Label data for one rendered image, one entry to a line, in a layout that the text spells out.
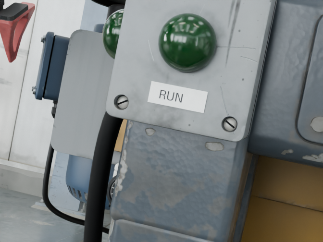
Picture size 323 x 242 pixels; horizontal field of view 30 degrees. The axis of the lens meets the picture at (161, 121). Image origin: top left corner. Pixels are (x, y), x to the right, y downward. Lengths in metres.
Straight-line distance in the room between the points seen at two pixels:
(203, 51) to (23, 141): 5.81
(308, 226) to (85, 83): 0.33
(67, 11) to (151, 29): 5.68
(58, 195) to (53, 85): 4.71
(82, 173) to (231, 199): 0.49
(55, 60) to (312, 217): 0.38
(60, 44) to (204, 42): 0.52
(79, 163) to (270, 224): 0.30
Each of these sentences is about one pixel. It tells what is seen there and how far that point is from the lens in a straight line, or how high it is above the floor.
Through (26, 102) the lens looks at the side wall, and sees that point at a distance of 6.07.
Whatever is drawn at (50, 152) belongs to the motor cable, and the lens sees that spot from 0.86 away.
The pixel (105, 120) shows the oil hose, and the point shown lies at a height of 1.23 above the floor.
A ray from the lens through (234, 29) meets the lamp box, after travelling 0.31.
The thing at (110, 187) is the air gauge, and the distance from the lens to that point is 0.57.
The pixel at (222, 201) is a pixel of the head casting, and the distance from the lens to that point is 0.36.
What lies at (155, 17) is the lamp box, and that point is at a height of 1.30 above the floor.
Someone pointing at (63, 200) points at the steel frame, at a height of 0.11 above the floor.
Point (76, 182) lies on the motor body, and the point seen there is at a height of 1.11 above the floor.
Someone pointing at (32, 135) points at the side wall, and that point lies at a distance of 6.05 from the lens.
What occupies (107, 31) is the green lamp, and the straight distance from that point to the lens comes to 0.33.
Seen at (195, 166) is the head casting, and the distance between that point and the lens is 0.36.
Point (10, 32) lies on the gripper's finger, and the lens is 0.79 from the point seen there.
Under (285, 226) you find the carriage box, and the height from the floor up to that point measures 1.14.
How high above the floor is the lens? 1.26
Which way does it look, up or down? 3 degrees down
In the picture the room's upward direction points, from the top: 11 degrees clockwise
